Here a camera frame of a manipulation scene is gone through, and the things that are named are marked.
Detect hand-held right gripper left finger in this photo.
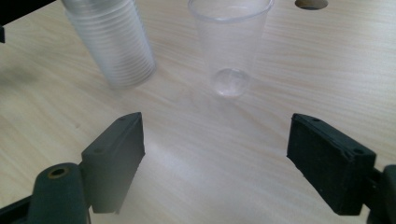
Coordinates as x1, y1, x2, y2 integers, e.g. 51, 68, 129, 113
80, 111, 147, 215

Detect single clear plastic cup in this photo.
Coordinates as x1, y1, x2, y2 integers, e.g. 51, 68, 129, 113
187, 0, 276, 100

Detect stack of clear plastic cups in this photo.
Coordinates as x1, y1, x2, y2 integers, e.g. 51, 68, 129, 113
60, 0, 158, 90

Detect round desk cable hole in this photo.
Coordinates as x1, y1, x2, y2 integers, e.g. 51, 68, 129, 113
294, 0, 329, 11

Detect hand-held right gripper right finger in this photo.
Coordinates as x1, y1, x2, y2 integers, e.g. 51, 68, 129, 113
286, 112, 377, 217

